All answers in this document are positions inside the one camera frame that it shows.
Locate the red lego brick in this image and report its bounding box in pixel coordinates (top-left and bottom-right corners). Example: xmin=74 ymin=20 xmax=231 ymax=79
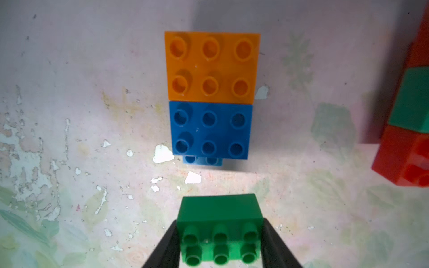
xmin=402 ymin=6 xmax=429 ymax=73
xmin=372 ymin=125 xmax=429 ymax=188

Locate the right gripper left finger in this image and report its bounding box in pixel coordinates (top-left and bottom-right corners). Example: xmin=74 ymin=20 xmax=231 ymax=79
xmin=142 ymin=220 xmax=181 ymax=268

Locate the light blue lego brick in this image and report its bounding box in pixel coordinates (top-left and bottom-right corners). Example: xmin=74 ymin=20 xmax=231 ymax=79
xmin=183 ymin=156 xmax=223 ymax=166

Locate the red lego brick front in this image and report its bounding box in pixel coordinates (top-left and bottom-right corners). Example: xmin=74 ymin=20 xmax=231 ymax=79
xmin=372 ymin=125 xmax=429 ymax=188

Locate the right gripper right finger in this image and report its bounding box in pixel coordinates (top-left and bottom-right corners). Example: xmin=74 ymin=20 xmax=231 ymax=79
xmin=261 ymin=218 xmax=302 ymax=268

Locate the green long lego brick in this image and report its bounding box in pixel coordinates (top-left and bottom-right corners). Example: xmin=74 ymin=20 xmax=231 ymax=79
xmin=388 ymin=67 xmax=429 ymax=134

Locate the dark blue lego brick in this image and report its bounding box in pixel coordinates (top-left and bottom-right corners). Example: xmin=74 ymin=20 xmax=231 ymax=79
xmin=169 ymin=101 xmax=253 ymax=160

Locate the green square lego brick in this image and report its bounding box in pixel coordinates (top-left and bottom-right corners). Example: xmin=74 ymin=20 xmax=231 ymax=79
xmin=177 ymin=194 xmax=263 ymax=267

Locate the orange lego brick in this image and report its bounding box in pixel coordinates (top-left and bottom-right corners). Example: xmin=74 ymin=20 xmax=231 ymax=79
xmin=164 ymin=31 xmax=261 ymax=105

